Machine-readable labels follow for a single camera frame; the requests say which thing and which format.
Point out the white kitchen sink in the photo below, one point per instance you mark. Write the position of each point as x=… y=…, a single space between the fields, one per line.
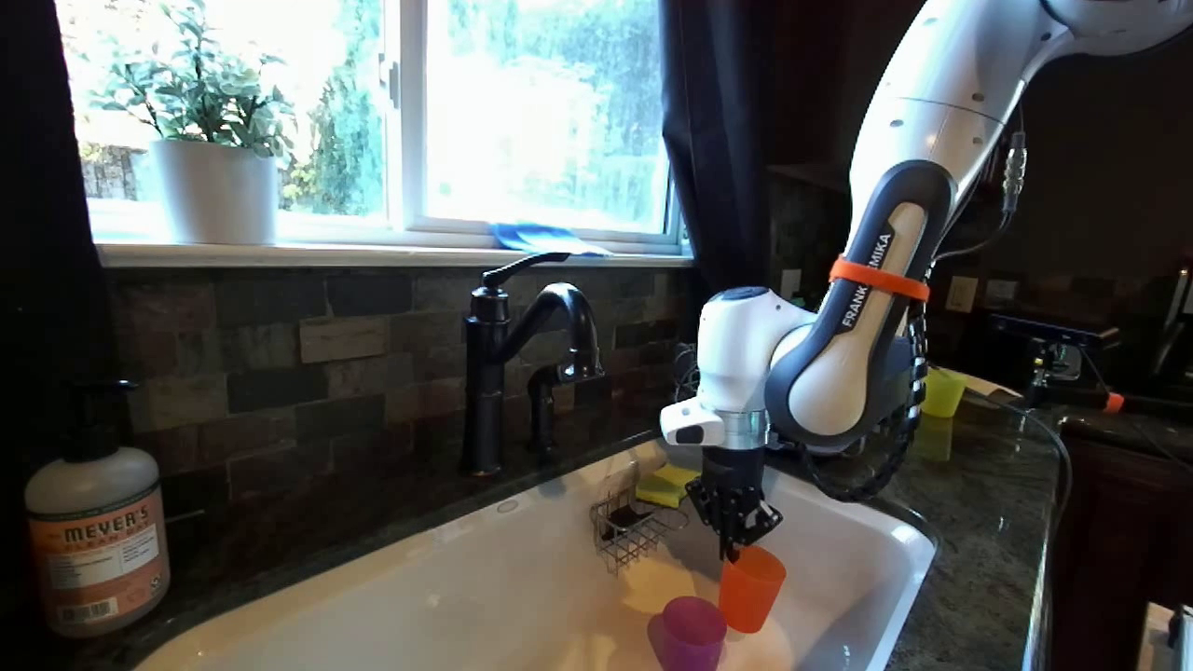
x=541 y=583

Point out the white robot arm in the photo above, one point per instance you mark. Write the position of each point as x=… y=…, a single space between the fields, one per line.
x=850 y=370

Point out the yellow green plastic cup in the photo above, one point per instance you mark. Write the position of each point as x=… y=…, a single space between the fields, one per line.
x=940 y=394

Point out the pink plastic cup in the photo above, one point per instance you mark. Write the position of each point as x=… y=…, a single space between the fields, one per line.
x=688 y=634

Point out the blue cloth on windowsill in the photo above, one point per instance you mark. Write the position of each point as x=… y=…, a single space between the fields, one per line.
x=541 y=239

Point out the orange label soap bottle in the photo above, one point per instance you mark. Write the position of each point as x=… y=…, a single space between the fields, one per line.
x=98 y=523

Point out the dark window curtain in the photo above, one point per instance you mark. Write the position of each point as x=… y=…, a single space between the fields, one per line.
x=716 y=117

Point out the wire sponge caddy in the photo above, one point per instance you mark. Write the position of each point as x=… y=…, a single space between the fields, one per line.
x=628 y=528

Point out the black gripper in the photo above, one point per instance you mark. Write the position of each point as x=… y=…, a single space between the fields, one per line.
x=727 y=500

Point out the orange plastic cup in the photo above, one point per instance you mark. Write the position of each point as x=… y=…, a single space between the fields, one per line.
x=751 y=585

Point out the white windowsill potted plant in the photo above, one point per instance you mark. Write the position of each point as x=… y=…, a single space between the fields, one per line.
x=217 y=123

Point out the yellow sponge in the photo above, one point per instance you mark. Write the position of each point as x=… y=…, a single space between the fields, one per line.
x=664 y=486

